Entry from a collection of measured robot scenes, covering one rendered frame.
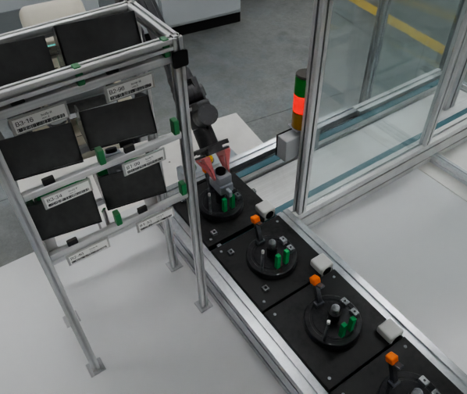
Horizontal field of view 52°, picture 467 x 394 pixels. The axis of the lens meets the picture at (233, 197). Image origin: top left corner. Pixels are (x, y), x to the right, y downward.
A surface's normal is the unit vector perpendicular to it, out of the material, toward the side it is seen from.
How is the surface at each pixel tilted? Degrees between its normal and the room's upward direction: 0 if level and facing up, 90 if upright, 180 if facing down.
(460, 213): 0
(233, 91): 0
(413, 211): 0
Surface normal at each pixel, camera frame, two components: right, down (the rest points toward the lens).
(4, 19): 0.45, 0.62
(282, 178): -0.02, -0.71
